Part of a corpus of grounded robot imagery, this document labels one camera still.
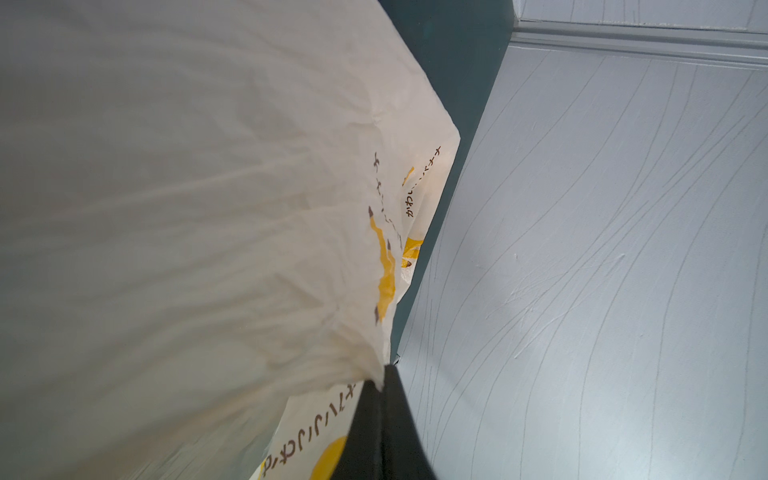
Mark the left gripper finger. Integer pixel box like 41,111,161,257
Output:
331,364,437,480

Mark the banana print plastic bag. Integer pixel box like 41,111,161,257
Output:
1,1,460,479

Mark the green table mat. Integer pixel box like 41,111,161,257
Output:
381,0,516,359

